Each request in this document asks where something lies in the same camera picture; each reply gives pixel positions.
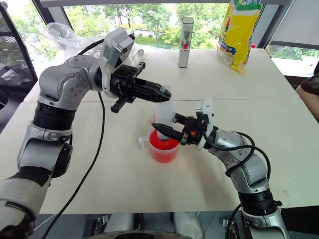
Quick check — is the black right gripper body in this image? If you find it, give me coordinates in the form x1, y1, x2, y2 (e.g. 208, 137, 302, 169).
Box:
179, 115, 209, 146

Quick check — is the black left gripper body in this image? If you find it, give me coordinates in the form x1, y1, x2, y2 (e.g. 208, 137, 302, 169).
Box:
109, 61, 147, 114

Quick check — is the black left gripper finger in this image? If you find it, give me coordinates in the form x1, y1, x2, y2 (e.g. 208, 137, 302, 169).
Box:
132, 86, 172, 103
134, 78, 173, 98

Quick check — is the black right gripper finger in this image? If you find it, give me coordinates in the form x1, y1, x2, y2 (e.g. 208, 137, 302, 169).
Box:
173, 112, 190, 124
151, 122, 186, 143

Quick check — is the clear plastic syringe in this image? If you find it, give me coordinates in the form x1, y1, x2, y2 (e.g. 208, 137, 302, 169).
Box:
151, 85, 176, 148

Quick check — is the clear empty plastic cup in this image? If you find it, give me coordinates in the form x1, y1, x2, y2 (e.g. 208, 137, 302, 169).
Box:
149, 102, 161, 124

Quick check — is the plastic cup with red liquid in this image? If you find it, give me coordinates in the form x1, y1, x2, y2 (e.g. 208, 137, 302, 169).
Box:
139, 127, 180, 164

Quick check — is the white cylindrical container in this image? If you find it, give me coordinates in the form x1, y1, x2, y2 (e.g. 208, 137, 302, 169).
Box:
177, 17, 195, 69

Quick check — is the crumpled clear plastic bag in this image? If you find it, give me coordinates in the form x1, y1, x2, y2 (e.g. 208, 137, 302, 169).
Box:
40, 22, 146, 66

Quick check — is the yellow printed plastic bag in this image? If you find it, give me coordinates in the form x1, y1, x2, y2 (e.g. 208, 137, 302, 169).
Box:
217, 0, 263, 75

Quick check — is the person in dark shirt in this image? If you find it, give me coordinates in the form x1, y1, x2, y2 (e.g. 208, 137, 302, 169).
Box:
296, 73, 319, 131

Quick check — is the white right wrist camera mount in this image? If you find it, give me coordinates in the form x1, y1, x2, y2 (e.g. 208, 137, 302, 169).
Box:
195, 98, 215, 151

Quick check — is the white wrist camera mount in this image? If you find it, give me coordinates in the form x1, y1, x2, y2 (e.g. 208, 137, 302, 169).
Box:
99, 27, 137, 98
195, 98, 215, 151

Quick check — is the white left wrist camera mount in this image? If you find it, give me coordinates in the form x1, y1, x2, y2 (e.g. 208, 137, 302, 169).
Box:
99, 27, 137, 98

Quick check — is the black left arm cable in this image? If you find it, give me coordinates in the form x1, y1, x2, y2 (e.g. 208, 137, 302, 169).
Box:
41, 37, 107, 239

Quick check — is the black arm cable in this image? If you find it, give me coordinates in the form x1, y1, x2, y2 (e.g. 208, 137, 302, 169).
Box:
41, 37, 107, 239
201, 128, 272, 239

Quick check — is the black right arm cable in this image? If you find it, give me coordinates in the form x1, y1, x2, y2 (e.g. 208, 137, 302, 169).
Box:
201, 128, 272, 239

